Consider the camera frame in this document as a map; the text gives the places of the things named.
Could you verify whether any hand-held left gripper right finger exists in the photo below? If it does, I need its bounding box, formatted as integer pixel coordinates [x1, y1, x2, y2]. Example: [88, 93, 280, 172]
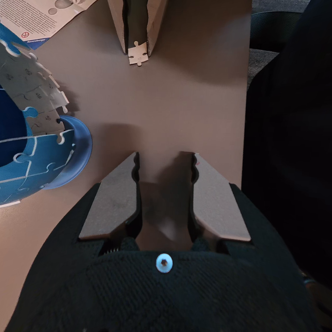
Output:
[190, 153, 252, 244]

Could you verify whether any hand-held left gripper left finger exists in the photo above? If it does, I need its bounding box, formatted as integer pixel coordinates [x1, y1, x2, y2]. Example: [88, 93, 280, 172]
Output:
[78, 152, 143, 241]

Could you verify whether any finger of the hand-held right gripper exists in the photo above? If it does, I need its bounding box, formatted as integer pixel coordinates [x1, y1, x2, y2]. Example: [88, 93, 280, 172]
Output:
[107, 0, 129, 55]
[146, 0, 169, 57]

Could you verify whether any white puzzle piece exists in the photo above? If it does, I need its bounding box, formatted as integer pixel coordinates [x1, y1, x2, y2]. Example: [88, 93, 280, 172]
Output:
[128, 41, 149, 66]

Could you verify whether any blue round ball stand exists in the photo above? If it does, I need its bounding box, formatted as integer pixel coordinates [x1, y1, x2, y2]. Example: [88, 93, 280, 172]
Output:
[48, 115, 93, 190]

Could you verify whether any blue puzzle ball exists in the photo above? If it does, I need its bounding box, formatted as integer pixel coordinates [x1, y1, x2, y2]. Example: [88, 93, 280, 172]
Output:
[0, 23, 77, 208]

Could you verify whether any white blue instruction leaflet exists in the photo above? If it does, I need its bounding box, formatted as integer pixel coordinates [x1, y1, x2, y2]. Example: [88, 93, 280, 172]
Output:
[0, 0, 98, 50]

